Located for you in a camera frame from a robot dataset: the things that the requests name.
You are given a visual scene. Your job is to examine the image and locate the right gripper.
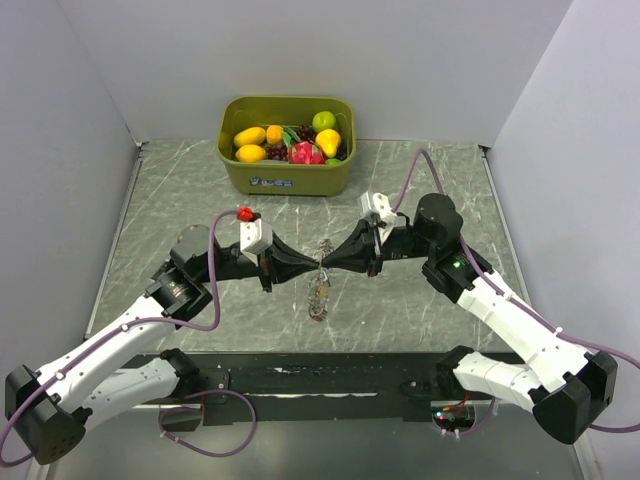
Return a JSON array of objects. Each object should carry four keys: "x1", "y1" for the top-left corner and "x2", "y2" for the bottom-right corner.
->
[{"x1": 321, "y1": 218, "x2": 436, "y2": 277}]

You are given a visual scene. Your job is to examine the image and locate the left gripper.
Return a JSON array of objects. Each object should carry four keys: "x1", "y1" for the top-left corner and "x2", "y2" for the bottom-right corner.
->
[{"x1": 197, "y1": 229, "x2": 318, "y2": 292}]

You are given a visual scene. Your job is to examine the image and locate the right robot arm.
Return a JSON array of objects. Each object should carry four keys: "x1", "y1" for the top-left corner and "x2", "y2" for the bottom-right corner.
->
[{"x1": 322, "y1": 192, "x2": 618, "y2": 444}]

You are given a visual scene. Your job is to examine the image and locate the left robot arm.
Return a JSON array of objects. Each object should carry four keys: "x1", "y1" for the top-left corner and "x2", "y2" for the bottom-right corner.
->
[{"x1": 4, "y1": 220, "x2": 318, "y2": 465}]

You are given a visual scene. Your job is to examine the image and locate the olive green plastic basket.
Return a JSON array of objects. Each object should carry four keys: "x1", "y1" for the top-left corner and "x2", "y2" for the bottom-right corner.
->
[{"x1": 217, "y1": 96, "x2": 356, "y2": 197}]

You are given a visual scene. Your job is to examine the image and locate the dark red grapes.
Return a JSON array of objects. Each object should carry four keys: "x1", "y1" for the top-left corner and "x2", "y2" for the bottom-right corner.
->
[{"x1": 266, "y1": 143, "x2": 289, "y2": 161}]

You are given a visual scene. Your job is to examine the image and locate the pink dragon fruit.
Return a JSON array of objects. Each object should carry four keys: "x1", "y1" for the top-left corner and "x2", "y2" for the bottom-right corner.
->
[{"x1": 288, "y1": 141, "x2": 325, "y2": 165}]

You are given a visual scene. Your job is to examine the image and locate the lower yellow mango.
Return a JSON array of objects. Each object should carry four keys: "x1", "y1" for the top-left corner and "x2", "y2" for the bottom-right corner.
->
[{"x1": 235, "y1": 144, "x2": 268, "y2": 163}]

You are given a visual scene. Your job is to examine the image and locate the yellow mango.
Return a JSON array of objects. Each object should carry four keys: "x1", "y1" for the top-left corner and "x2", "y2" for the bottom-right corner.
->
[
  {"x1": 233, "y1": 126, "x2": 266, "y2": 148},
  {"x1": 235, "y1": 144, "x2": 268, "y2": 163}
]

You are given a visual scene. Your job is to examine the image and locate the yellow pear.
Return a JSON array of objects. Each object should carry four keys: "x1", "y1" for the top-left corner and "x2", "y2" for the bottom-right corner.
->
[{"x1": 315, "y1": 129, "x2": 342, "y2": 158}]

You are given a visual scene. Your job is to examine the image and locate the orange fruit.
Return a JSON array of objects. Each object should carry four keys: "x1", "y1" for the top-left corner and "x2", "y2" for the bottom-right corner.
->
[{"x1": 265, "y1": 125, "x2": 284, "y2": 146}]

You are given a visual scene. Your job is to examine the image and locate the upper yellow mango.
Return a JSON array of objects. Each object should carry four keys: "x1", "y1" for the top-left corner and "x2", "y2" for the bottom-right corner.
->
[{"x1": 233, "y1": 126, "x2": 266, "y2": 148}]

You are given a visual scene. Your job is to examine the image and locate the green apple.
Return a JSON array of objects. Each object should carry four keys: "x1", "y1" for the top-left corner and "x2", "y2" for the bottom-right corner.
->
[{"x1": 312, "y1": 110, "x2": 337, "y2": 133}]

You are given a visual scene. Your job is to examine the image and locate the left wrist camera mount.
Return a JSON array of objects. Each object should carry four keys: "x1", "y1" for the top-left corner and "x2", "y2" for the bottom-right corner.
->
[{"x1": 236, "y1": 206, "x2": 273, "y2": 256}]

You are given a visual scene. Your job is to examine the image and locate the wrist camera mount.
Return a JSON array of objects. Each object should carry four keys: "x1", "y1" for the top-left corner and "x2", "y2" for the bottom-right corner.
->
[
  {"x1": 236, "y1": 206, "x2": 273, "y2": 256},
  {"x1": 359, "y1": 191, "x2": 398, "y2": 244}
]

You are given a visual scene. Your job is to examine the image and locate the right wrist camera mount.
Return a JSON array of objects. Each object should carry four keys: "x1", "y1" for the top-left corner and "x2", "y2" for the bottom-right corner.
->
[{"x1": 359, "y1": 191, "x2": 398, "y2": 244}]

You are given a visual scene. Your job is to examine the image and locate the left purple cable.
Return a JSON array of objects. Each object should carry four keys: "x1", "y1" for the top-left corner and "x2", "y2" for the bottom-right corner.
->
[{"x1": 0, "y1": 208, "x2": 259, "y2": 466}]

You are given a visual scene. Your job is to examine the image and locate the purple cable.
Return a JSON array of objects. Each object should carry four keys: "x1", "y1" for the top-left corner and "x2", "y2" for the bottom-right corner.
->
[
  {"x1": 391, "y1": 148, "x2": 640, "y2": 441},
  {"x1": 0, "y1": 208, "x2": 259, "y2": 466}
]

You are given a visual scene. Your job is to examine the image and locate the aluminium rail frame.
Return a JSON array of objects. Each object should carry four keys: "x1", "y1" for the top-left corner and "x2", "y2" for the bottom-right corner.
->
[{"x1": 46, "y1": 363, "x2": 577, "y2": 416}]

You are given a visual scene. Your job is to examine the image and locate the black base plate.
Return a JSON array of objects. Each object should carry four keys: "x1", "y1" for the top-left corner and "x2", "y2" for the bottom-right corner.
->
[{"x1": 124, "y1": 351, "x2": 496, "y2": 427}]

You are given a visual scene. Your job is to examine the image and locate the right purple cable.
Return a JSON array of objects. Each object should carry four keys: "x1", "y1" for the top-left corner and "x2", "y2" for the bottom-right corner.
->
[{"x1": 391, "y1": 148, "x2": 640, "y2": 441}]

